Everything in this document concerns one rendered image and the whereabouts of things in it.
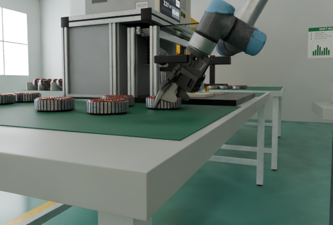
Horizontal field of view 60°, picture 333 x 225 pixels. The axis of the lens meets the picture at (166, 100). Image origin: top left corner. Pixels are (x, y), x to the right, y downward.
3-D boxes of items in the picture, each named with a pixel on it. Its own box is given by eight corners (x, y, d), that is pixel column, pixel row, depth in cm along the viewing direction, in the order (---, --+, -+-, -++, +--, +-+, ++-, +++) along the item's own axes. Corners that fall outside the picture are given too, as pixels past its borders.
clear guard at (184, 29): (234, 43, 132) (234, 30, 131) (223, 36, 110) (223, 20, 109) (168, 47, 144) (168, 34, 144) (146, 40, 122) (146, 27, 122)
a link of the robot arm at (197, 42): (191, 29, 82) (199, 34, 90) (183, 44, 84) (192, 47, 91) (212, 41, 80) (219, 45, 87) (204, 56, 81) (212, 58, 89)
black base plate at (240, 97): (254, 96, 160) (254, 92, 160) (236, 106, 101) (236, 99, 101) (175, 95, 178) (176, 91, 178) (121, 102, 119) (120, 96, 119)
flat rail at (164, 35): (200, 51, 170) (200, 45, 170) (155, 35, 113) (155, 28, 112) (198, 51, 170) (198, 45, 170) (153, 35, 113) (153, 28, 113)
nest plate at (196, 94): (213, 95, 132) (213, 92, 132) (205, 97, 118) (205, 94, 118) (183, 94, 138) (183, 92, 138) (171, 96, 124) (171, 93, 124)
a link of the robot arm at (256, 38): (255, 38, 92) (226, 22, 91) (272, 31, 81) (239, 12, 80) (245, 60, 92) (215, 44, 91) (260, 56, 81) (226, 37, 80)
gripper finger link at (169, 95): (165, 112, 81) (185, 87, 84) (149, 101, 83) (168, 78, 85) (167, 116, 84) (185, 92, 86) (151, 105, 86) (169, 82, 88)
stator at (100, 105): (89, 110, 83) (89, 97, 83) (129, 110, 84) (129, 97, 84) (83, 115, 72) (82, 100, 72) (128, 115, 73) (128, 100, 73)
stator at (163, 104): (186, 107, 94) (186, 95, 94) (173, 110, 84) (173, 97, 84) (155, 106, 99) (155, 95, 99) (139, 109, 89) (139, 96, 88)
